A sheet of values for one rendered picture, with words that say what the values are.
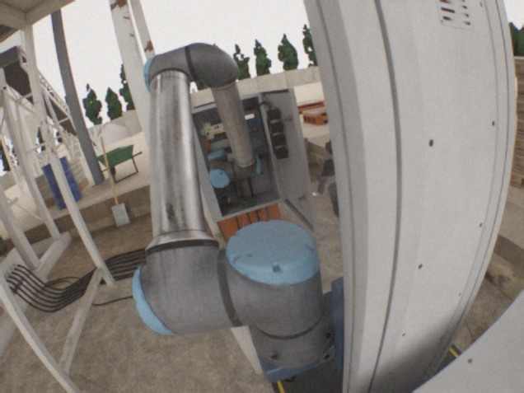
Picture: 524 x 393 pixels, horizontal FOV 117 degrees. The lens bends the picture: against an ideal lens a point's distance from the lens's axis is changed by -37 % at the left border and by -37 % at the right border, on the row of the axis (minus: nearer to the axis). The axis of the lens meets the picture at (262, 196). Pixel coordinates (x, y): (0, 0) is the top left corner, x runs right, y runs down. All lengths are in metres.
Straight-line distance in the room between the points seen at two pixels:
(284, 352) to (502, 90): 0.57
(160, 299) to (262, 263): 0.19
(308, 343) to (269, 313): 0.13
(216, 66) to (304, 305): 0.62
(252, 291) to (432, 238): 0.27
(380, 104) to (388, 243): 0.14
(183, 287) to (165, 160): 0.26
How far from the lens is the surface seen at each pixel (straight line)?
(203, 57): 0.74
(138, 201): 3.87
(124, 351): 1.94
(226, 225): 1.97
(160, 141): 0.57
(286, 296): 0.41
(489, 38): 0.41
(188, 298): 0.43
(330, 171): 1.01
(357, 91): 0.21
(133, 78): 0.96
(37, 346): 1.69
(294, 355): 0.53
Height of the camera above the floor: 1.27
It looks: 24 degrees down
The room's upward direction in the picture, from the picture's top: 14 degrees counter-clockwise
